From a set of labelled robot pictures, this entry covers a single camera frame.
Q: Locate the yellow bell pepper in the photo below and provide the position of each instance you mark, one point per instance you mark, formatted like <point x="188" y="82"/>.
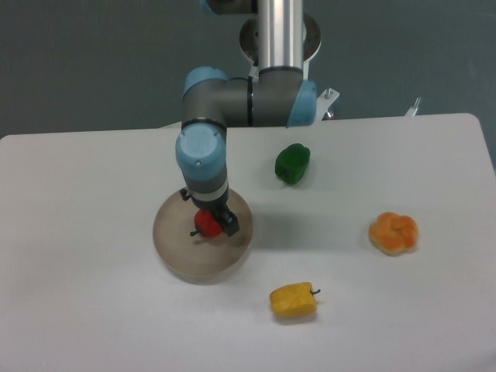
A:
<point x="294" y="300"/>

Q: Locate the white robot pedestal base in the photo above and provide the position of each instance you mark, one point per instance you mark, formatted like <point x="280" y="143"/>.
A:
<point x="314" y="38"/>

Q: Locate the green bell pepper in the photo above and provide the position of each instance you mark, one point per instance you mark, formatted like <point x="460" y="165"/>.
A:
<point x="291" y="163"/>

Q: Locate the red bell pepper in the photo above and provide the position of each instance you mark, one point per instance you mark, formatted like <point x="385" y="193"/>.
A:
<point x="206" y="225"/>

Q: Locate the orange knotted bread roll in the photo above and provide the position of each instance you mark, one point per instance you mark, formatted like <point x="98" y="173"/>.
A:
<point x="394" y="234"/>

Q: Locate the beige round plate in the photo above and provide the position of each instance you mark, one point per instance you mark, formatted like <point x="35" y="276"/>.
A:
<point x="198" y="259"/>

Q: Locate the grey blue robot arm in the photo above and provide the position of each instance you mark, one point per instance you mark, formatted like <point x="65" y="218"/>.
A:
<point x="201" y="149"/>

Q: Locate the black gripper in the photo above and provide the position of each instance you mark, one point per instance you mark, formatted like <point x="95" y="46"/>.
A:
<point x="217" y="206"/>

